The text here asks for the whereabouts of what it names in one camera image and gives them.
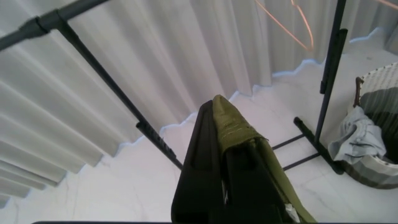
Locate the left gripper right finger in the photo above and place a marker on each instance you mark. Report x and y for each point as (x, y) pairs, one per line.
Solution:
(248, 186)

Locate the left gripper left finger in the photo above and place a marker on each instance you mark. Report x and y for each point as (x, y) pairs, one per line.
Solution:
(199, 180)

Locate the green t-shirt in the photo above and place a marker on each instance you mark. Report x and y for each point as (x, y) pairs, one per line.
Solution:
(231, 124)

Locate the pink clothes hanger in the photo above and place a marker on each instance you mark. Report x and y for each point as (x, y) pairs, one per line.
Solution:
(280, 23)
(388, 4)

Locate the black clothes rack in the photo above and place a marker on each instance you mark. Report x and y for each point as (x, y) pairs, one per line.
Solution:
(335, 46)

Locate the white laundry basket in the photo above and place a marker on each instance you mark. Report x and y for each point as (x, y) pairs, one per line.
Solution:
(382, 74)

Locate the white curtain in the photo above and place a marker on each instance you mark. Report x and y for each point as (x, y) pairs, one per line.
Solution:
(155, 62)

